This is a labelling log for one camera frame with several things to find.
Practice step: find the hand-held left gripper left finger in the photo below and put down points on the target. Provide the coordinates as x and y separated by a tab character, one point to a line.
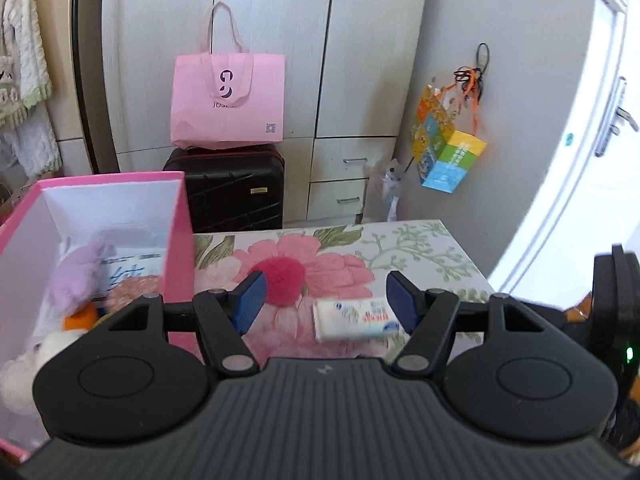
250	302

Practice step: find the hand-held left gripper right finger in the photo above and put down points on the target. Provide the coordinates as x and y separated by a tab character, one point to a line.
404	302

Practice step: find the pink fluffy pompom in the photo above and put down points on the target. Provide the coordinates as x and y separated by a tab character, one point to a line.
280	280

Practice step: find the white tissue pack red label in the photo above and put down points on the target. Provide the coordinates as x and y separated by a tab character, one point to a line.
352	317

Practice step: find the pink floral cloth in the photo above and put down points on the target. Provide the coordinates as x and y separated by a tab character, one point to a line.
135	292

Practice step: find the pink cardboard box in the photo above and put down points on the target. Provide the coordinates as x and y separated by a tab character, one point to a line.
125	205

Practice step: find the orange makeup sponge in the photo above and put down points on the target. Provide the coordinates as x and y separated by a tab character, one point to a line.
82	317

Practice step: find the purple fuzzy cloth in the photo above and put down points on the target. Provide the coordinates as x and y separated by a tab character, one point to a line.
80	275

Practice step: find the panda plush toy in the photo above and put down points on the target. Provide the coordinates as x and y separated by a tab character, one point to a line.
30	370

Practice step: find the floral table cloth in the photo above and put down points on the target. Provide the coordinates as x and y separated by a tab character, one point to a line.
425	245

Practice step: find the clear plastic bag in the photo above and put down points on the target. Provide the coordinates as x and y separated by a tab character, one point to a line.
391	185

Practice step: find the black suitcase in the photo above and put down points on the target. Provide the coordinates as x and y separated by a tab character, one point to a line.
230	185

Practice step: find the white door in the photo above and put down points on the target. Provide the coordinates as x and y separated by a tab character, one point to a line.
565	185

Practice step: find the colourful paper gift bag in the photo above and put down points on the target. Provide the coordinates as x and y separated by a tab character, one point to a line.
445	155

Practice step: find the blue round sticker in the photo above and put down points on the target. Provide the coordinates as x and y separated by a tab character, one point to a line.
569	139

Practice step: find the pink tote bag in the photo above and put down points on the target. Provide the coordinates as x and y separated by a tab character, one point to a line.
230	100

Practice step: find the grey wardrobe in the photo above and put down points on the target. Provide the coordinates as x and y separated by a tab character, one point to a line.
300	60

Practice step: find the white knitted sweater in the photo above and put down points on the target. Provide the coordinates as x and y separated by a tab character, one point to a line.
20	60

